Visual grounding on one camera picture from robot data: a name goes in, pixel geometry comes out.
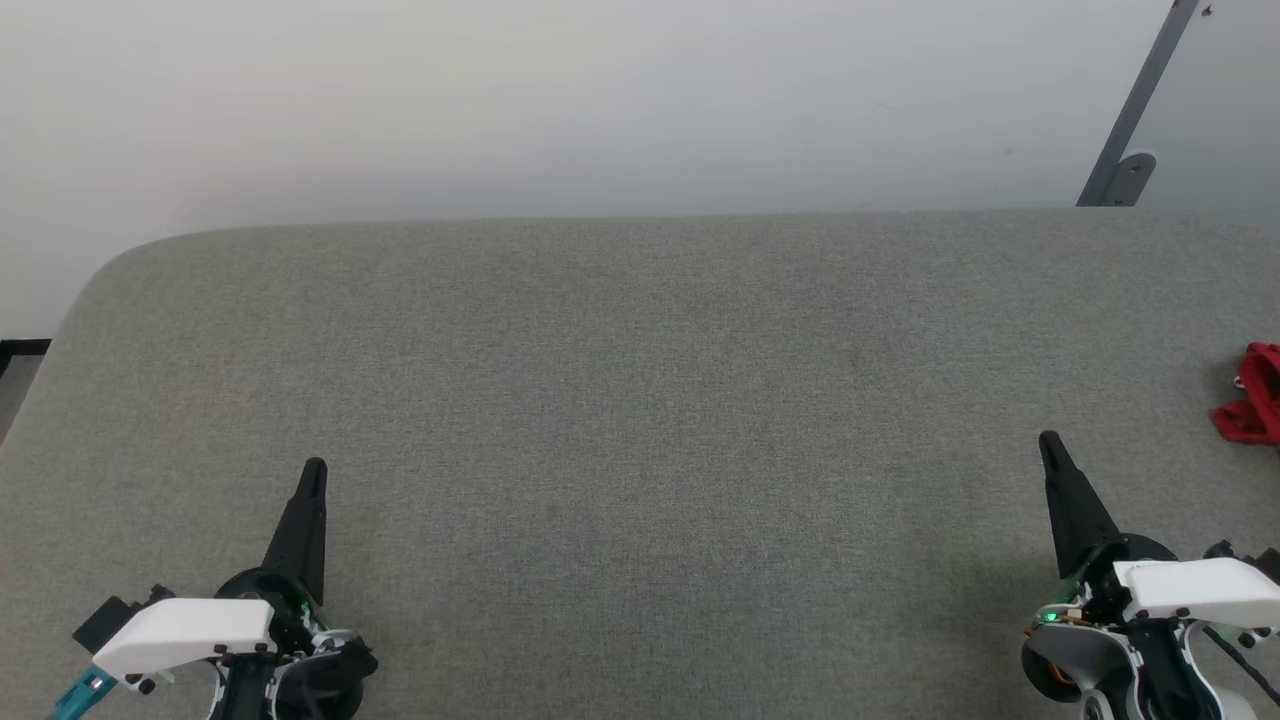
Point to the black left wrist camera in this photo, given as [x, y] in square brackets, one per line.
[100, 620]

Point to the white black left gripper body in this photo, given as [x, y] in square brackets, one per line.
[180, 630]

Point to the grey metal wall pole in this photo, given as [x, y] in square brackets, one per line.
[1140, 100]

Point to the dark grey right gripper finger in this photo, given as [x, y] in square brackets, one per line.
[1080, 520]

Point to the red white basketball jersey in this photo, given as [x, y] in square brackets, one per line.
[1255, 400]

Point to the grey round pole mount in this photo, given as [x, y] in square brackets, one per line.
[1135, 180]

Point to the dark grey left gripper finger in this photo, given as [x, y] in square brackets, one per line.
[305, 540]

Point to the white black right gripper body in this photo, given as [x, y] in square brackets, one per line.
[1200, 590]

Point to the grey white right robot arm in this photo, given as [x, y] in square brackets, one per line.
[1075, 660]

